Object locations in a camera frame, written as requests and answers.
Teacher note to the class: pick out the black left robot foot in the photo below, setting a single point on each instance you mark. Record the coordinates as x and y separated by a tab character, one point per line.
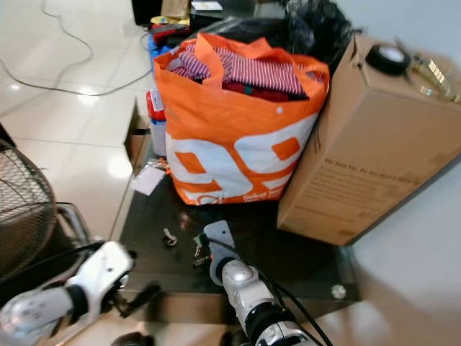
131	339

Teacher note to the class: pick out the black robot foot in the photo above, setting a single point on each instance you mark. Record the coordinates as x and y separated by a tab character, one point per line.
234	339
131	339

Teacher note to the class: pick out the small loose metal key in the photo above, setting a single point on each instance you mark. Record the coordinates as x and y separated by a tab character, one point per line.
171	237

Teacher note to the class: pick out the black glass table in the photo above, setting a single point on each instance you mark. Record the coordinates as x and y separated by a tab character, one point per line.
274	259

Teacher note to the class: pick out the black right robot foot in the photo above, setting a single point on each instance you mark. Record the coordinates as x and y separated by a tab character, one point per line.
234	339

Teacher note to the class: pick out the white paper tag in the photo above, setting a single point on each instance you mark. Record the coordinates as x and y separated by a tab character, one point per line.
148	179

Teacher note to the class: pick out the red capped bottle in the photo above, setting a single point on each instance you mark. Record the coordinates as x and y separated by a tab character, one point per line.
157	137

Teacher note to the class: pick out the orange white shopping bag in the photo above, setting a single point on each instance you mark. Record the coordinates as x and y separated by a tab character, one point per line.
216	122

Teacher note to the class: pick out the silver table bolt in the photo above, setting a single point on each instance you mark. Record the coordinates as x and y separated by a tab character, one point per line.
337	291

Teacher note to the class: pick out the small open cardboard box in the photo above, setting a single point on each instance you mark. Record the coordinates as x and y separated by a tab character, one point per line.
135	140

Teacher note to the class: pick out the metal fan grille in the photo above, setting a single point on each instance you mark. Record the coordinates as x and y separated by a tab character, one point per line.
25	209

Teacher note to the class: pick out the dark red garment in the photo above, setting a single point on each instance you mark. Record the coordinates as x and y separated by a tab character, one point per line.
259	92

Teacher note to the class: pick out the red white striped cloth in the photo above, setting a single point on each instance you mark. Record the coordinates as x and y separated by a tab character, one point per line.
259	72

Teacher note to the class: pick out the large brown cardboard box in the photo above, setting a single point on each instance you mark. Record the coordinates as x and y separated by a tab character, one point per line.
367	144

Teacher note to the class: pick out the blue bag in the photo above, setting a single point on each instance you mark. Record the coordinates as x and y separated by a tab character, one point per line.
153	54

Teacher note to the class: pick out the red black pouch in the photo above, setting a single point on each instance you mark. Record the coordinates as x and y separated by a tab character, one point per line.
169	33

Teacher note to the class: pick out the black plastic bag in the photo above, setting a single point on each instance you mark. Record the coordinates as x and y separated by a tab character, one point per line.
310	29

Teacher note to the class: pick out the black tape roll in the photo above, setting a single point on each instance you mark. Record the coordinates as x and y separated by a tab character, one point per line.
374	63

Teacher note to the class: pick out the clear plastic packet yellow label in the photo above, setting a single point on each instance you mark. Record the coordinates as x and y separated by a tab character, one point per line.
436	72

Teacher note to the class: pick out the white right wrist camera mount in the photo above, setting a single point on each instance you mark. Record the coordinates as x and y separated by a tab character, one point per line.
218	234

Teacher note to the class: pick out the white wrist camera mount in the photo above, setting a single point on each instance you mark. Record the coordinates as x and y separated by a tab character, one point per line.
218	234
108	267

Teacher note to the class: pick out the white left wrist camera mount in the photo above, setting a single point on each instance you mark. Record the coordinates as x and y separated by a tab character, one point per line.
108	267

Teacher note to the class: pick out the chrome tube frame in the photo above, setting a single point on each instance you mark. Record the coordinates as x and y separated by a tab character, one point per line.
79	223

